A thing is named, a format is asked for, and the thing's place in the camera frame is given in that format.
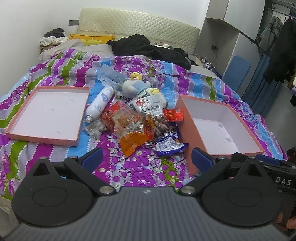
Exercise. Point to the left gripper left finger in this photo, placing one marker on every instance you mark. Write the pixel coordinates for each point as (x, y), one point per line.
(82, 168)

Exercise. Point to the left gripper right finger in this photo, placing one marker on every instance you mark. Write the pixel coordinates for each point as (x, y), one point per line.
(212, 169)

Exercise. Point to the clear grey snack packet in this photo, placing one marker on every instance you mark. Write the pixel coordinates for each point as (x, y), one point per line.
(95, 129)

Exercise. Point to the orange snack packet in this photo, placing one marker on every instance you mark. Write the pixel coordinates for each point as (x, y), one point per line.
(130, 141)

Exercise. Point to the blue snack packet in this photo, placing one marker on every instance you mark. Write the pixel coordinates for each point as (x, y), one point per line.
(169, 144)

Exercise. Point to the red clear long snack packet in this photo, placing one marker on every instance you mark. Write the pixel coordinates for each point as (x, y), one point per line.
(121, 119)

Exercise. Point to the small red foil packet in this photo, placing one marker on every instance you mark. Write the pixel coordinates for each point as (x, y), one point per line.
(174, 115)

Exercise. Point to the white red-label snack packet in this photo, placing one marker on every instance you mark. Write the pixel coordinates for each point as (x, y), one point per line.
(149, 105)

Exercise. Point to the green bean snack packet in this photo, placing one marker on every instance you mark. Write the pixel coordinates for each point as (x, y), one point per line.
(145, 93)

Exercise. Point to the person's right hand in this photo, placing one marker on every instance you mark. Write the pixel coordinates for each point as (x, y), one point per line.
(289, 225)

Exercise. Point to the deep pink cardboard box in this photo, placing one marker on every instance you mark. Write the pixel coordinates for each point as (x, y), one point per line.
(215, 128)

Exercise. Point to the shallow pink box lid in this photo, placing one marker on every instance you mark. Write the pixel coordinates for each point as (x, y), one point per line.
(50, 115)

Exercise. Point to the white spray bottle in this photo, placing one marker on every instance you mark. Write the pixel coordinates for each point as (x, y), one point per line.
(96, 108)

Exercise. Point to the blue and white plush toy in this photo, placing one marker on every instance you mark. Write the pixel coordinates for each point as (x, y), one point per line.
(134, 86)

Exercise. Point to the blue plastic bag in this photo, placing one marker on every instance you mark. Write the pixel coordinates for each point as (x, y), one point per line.
(110, 77)

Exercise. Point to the hanging dark clothes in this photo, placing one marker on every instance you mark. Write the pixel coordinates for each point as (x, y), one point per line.
(281, 65)

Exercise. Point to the yellow pillow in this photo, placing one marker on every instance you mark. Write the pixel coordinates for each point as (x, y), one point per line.
(92, 39)

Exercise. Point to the black clothes pile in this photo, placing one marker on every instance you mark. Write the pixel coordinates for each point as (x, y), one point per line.
(141, 45)

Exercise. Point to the clothes heap on nightstand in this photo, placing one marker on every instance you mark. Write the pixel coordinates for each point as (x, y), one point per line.
(55, 36)

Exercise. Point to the white wardrobe cabinet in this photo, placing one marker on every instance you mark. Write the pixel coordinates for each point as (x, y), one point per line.
(230, 29)

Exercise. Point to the cream quilted headboard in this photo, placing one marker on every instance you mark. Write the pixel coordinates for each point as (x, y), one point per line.
(123, 23)

